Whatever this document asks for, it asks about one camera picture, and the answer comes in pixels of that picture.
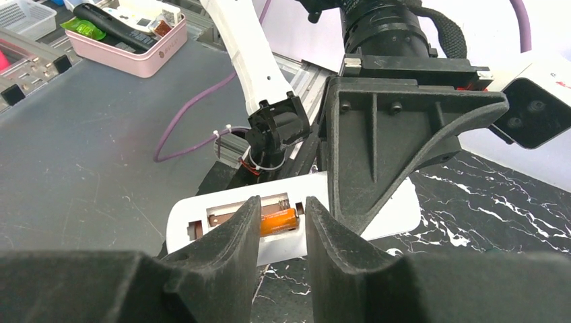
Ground orange battery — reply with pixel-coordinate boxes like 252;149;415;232
261;208;299;237

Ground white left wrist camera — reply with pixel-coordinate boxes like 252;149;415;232
487;50;570;149

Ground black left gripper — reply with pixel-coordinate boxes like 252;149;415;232
319;54;509;234

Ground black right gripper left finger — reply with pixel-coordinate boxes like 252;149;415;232
1;196;261;322

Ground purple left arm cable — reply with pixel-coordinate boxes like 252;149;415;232
153;0;533;164

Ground pink storage tray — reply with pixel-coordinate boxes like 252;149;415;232
61;1;188;78

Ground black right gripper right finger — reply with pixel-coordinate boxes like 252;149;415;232
305;196;570;322

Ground clear mesh basket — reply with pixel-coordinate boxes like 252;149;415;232
1;0;57;40

